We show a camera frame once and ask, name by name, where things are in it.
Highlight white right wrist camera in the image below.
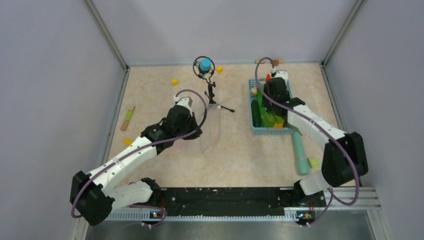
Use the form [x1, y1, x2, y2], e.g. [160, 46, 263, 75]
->
[270, 67, 289, 81]

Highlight light blue perforated plastic basket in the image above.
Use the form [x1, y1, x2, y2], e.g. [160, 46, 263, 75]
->
[247, 78, 294, 135]

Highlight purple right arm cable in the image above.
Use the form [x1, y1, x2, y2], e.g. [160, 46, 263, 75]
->
[254, 57, 361, 207]

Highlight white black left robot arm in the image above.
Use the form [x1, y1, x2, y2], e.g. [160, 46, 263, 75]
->
[70, 104, 208, 226]

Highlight teal cylinder roller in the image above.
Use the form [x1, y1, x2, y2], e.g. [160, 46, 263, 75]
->
[291, 131, 310, 176]

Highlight pale green bitter gourd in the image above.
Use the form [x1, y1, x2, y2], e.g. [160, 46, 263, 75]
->
[287, 121, 303, 136]

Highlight yellow bell pepper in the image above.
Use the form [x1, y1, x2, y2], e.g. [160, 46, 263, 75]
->
[273, 123, 284, 128]

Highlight dark green cucumber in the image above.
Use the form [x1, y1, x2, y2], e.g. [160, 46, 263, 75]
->
[250, 99, 262, 128]

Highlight green and wood block stick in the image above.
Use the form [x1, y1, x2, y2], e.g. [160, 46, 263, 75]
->
[120, 105, 136, 131]

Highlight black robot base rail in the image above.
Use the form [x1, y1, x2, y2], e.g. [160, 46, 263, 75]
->
[145, 187, 326, 219]

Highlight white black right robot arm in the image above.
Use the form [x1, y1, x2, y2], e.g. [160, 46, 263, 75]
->
[262, 77, 368, 206]

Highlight wooden cork pieces at wall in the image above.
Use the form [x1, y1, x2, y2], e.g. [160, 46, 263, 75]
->
[254, 59, 284, 66]

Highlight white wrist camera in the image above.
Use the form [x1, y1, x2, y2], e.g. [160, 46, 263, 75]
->
[173, 95, 193, 109]
[270, 67, 289, 81]

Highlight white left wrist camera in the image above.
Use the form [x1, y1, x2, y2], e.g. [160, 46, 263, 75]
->
[173, 95, 193, 109]

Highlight yellow-green cube block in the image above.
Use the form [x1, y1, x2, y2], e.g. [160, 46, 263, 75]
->
[307, 158, 321, 169]

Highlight yellow block near left edge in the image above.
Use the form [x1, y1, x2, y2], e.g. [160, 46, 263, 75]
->
[122, 138, 133, 146]

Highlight yellow cube left of microphone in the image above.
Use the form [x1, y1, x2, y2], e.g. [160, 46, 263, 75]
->
[171, 78, 178, 86]

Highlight blue microphone in shock mount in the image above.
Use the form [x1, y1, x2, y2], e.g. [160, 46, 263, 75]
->
[192, 56, 216, 81]

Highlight clear pink zip top bag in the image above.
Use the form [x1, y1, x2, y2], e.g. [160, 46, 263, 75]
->
[199, 103, 221, 153]

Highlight green leafy vegetable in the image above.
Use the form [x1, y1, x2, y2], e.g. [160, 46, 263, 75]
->
[256, 91, 285, 128]

